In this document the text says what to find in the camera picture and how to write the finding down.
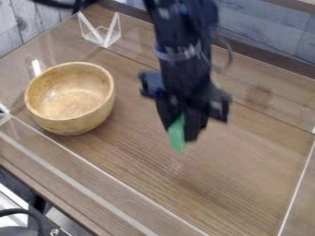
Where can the clear acrylic corner bracket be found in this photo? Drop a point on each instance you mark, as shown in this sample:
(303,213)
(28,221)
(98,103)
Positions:
(102,36)

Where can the black metal bracket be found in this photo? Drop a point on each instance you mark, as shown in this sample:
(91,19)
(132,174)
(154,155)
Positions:
(51,229)

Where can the green rectangular block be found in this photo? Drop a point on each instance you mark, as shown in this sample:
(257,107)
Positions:
(175,132)

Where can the wooden bowl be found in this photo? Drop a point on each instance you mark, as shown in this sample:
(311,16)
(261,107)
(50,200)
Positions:
(71,97)

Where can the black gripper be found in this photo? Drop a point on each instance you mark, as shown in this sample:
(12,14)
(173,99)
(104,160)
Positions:
(183,89)

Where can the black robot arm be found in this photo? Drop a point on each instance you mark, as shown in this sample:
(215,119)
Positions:
(183,23)

